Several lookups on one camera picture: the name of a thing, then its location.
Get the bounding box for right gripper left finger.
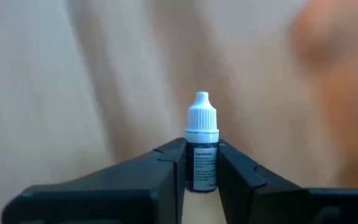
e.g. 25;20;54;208
1;137;187;224

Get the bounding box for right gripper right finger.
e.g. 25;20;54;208
217;139;358;224

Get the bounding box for dark blue dropper bottle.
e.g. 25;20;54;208
183;91;221;194

